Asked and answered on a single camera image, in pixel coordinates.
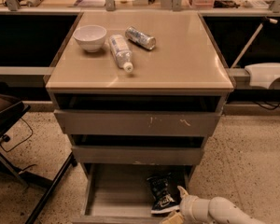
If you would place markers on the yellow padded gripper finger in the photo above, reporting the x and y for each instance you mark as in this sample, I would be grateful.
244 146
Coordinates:
183 192
173 218

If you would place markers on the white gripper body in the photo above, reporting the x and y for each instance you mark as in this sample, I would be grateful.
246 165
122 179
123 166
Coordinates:
188 205

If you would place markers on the blue chip bag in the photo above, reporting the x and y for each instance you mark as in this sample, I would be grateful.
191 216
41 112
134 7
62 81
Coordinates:
163 200

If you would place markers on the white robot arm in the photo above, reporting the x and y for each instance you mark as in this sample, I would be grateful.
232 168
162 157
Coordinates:
219 210

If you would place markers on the grey middle drawer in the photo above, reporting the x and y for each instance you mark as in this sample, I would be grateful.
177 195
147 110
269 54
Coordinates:
138 155

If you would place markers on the grey drawer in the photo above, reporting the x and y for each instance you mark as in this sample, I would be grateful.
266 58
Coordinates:
138 155
144 123
121 194

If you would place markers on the grey bottom drawer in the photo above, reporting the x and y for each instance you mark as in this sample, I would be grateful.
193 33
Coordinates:
121 194

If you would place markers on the grey top drawer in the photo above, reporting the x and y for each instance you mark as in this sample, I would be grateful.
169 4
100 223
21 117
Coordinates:
144 123

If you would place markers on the grey drawer cabinet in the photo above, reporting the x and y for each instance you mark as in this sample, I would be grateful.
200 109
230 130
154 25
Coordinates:
182 74

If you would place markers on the white curved plastic object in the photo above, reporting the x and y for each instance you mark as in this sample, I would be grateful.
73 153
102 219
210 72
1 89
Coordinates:
263 74

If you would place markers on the clear plastic water bottle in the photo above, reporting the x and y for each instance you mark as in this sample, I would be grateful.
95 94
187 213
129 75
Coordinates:
121 52

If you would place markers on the silver drink can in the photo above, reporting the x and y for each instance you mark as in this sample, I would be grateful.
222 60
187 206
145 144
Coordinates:
139 38

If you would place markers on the white ceramic bowl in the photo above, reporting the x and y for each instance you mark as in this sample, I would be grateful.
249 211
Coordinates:
90 37

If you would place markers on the white stick with black tip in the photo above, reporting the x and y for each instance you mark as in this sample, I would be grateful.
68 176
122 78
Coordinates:
252 38

